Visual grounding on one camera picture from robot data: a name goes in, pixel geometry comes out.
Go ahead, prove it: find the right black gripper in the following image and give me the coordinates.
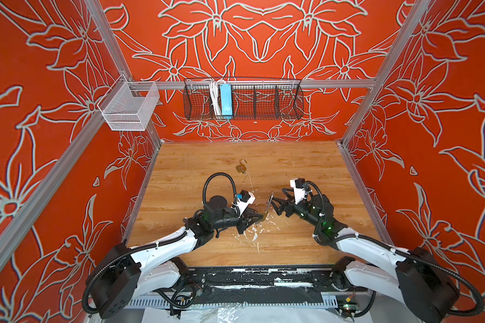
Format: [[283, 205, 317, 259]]
[[268, 188, 324, 231]]

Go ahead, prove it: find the small brass padlock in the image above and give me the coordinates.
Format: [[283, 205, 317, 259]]
[[236, 159, 248, 174]]

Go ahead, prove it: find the long-shackle brass padlock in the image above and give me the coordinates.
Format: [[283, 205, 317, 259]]
[[261, 191, 274, 221]]

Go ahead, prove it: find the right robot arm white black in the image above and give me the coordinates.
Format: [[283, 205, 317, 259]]
[[268, 178, 484, 322]]

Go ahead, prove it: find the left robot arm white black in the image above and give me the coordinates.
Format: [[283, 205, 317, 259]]
[[82, 172, 264, 319]]

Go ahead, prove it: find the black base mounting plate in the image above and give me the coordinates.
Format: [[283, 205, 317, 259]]
[[183, 265, 371, 306]]

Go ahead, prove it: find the light blue box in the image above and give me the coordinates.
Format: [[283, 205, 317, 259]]
[[220, 83, 233, 119]]

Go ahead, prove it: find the black wire basket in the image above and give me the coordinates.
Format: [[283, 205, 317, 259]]
[[183, 77, 304, 121]]

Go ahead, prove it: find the white cables bundle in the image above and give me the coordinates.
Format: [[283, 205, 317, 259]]
[[208, 80, 222, 118]]

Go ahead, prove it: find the grey slotted cable duct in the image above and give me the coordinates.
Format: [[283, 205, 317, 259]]
[[124, 294, 338, 311]]

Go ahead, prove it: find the white wire basket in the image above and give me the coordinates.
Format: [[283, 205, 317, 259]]
[[98, 74, 160, 131]]

